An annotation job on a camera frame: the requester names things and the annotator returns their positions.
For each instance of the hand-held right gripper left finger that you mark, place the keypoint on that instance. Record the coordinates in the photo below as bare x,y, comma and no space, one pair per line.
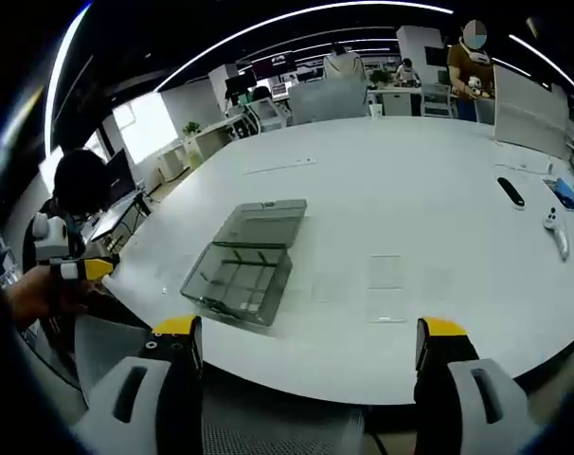
126,407

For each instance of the green potted plant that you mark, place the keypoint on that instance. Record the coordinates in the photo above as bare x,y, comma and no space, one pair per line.
192,129

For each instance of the black oblong remote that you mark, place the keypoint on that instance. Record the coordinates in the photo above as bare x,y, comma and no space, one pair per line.
511,191

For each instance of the grey translucent dual guide fixture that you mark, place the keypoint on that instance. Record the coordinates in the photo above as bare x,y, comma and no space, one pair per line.
249,258

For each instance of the white monitor back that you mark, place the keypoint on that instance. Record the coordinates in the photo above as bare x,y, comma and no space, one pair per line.
528,111

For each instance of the dark computer monitor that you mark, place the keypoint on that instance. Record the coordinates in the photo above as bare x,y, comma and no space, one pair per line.
120,173

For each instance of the clear plastic divider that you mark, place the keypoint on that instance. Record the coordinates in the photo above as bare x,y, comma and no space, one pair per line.
386,305
386,271

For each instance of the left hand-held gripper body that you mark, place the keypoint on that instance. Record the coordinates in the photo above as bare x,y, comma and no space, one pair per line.
48,237

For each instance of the white handheld controller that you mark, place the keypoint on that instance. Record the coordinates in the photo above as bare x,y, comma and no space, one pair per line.
557,232

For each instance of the blue packet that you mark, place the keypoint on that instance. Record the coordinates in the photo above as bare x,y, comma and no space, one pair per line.
564,189

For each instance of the grey monitor back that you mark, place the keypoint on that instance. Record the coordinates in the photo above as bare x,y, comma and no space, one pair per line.
327,104

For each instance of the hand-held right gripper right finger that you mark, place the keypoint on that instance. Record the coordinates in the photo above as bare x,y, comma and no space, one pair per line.
500,412

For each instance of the person's head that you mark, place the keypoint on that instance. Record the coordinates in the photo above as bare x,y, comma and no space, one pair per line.
81,177

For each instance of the person's left hand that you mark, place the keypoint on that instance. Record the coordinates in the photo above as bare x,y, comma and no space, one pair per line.
33,296

